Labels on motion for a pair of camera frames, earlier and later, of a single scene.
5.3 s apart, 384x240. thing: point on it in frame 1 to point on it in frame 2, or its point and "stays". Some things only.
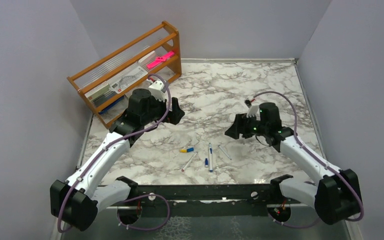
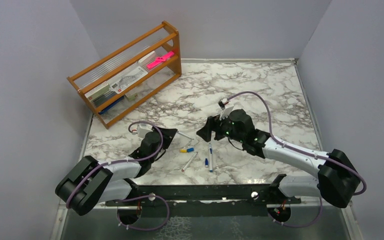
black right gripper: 239,126 to 212,124
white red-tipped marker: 186,165 stays
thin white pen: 225,152 to 186,136
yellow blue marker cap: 186,150 stays
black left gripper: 176,113 to 168,135
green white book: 100,94 stays
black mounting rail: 197,201 stays
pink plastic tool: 160,59 stays
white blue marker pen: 210,158 stays
